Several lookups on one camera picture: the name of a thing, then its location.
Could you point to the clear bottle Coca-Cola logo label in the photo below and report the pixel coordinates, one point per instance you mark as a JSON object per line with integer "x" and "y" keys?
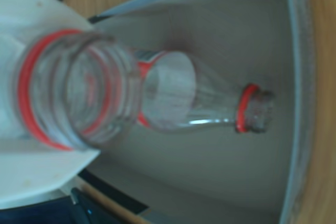
{"x": 170, "y": 90}

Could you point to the clear bottle nutrition text label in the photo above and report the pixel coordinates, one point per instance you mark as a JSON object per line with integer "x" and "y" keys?
{"x": 78, "y": 90}

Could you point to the grey cardboard box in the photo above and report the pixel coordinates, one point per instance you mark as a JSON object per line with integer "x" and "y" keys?
{"x": 210, "y": 169}

